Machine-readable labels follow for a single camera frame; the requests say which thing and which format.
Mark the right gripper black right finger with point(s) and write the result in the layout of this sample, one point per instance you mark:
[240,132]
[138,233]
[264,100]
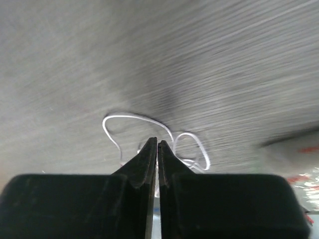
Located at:
[225,206]

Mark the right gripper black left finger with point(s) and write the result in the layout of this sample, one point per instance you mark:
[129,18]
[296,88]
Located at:
[61,206]

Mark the stained grey sponge block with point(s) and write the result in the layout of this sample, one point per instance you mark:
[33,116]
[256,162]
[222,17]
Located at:
[296,158]

